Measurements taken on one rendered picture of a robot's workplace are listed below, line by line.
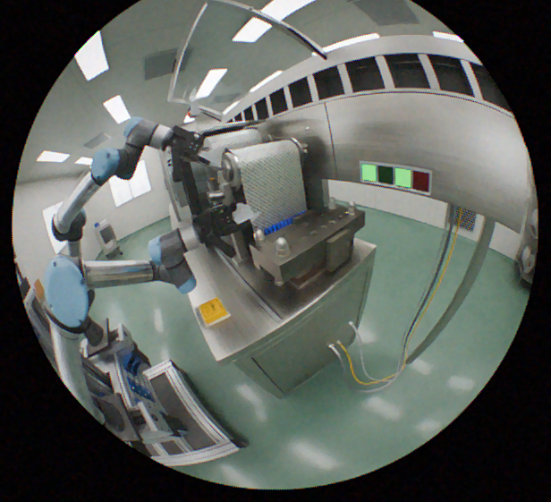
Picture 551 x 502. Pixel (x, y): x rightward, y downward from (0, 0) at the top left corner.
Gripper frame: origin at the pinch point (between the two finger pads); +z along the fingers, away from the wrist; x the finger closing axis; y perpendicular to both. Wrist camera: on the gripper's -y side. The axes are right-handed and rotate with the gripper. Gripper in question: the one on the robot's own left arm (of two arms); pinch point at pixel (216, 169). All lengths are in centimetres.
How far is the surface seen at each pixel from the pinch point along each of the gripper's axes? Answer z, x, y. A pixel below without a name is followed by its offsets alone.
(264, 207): 17.8, -7.9, -5.7
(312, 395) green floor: 77, -42, -100
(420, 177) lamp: 32, -49, 18
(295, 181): 25.8, -7.8, 7.5
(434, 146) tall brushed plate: 27, -54, 25
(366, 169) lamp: 32.3, -30.6, 17.5
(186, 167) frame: -7.5, 25.4, -1.3
